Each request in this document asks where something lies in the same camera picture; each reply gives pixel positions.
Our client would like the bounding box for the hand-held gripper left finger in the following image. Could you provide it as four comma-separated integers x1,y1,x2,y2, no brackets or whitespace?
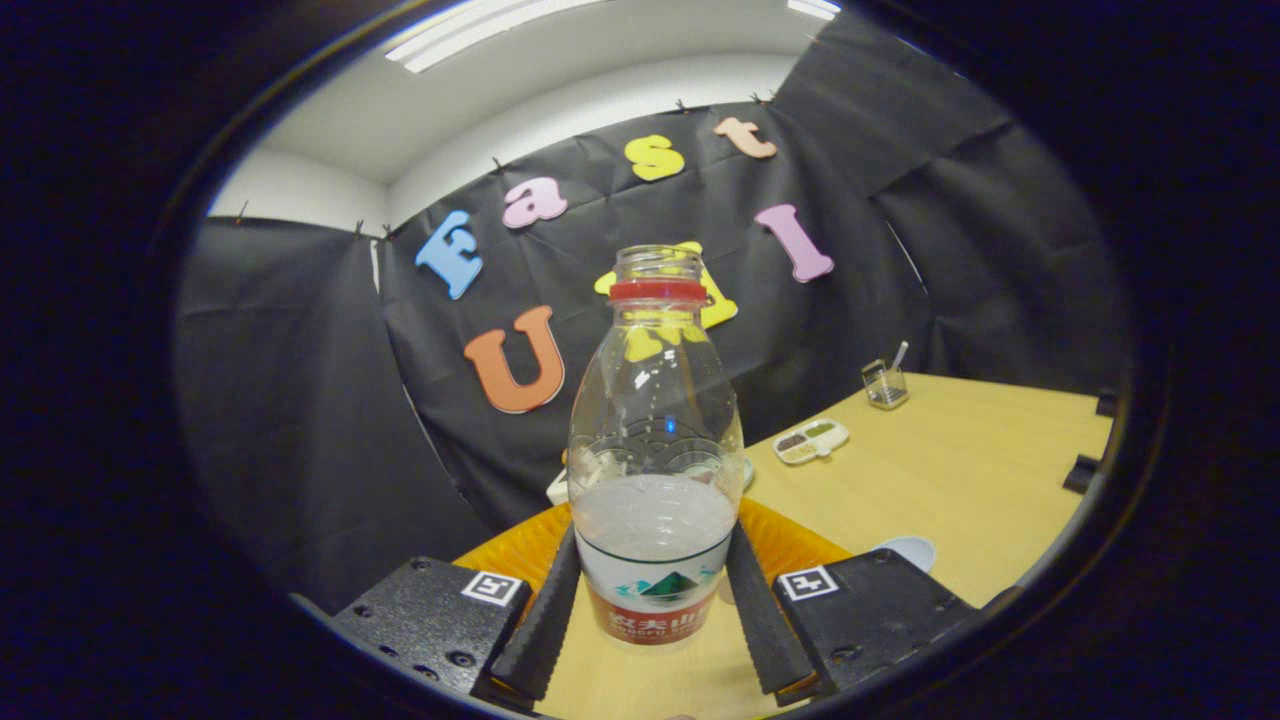
332,503,581,701

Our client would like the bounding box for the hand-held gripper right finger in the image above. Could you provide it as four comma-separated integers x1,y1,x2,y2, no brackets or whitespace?
726,498,979,696

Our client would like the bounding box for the clear plastic juice bottle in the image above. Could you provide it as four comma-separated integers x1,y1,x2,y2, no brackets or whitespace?
567,244,746,646

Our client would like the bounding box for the white cup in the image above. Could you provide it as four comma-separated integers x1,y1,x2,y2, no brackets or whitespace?
872,536,938,574

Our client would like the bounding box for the white toaster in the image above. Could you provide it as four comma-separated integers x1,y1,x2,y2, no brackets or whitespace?
545,450,581,506

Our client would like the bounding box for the white sectioned dish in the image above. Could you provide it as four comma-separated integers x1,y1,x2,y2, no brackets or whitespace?
772,418,851,466

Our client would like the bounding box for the wooden table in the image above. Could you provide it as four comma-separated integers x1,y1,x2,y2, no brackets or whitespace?
455,373,1113,719

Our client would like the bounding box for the black backdrop cloth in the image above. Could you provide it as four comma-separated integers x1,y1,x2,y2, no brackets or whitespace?
175,10,1131,611

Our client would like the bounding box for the large ceiling light panel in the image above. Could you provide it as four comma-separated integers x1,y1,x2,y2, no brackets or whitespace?
385,0,601,73

